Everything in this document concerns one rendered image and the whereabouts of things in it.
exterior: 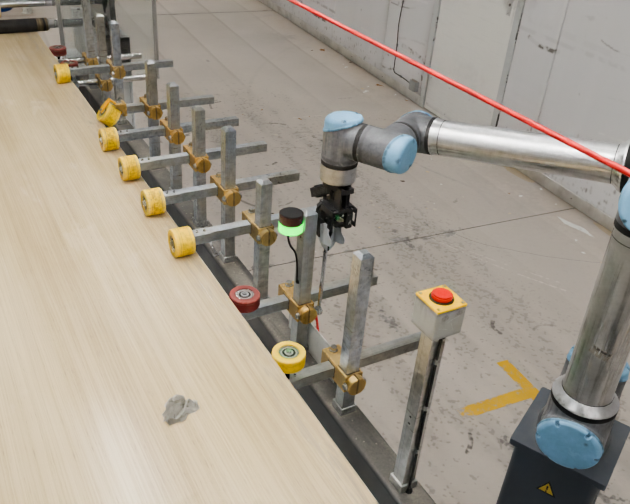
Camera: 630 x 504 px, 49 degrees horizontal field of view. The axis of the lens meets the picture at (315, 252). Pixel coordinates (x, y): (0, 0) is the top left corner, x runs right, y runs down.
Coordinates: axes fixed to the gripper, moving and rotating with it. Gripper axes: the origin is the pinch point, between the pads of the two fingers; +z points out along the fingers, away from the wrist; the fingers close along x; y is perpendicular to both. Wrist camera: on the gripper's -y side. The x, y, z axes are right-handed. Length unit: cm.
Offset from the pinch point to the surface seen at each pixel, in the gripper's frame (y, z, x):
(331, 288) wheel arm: 0.0, 15.0, 3.0
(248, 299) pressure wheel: 1.4, 10.3, -22.9
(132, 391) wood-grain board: 21, 11, -59
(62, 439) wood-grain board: 28, 11, -75
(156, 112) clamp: -118, 6, -8
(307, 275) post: 4.4, 5.0, -7.7
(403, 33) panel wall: -339, 52, 273
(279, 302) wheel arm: 0.1, 15.0, -13.1
